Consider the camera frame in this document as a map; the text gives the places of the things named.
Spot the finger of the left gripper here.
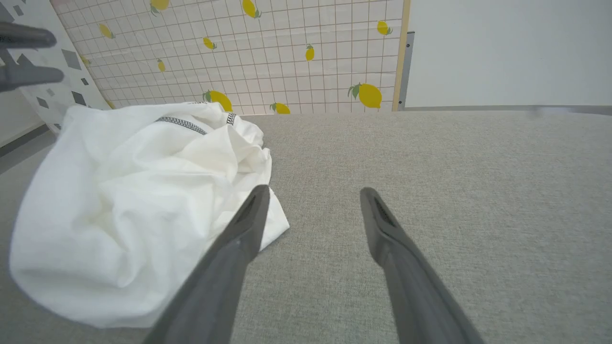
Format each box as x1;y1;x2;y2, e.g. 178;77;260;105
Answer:
0;21;57;50
0;64;65;93

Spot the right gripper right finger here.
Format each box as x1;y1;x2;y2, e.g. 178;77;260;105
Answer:
359;186;485;344

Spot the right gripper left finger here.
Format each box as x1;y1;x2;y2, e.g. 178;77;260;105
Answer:
143;184;272;344

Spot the white garment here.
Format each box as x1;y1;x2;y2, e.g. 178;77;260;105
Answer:
9;101;290;329

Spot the white panel with grey shapes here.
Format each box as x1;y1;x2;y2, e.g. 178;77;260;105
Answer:
0;0;113;135

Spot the lemon print grid panel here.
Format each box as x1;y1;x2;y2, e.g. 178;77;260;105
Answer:
50;0;404;115

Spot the grey metal strip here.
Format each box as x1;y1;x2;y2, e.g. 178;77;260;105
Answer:
398;31;415;110

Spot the wooden panel frame strip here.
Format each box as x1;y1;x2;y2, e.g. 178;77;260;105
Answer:
392;0;411;112

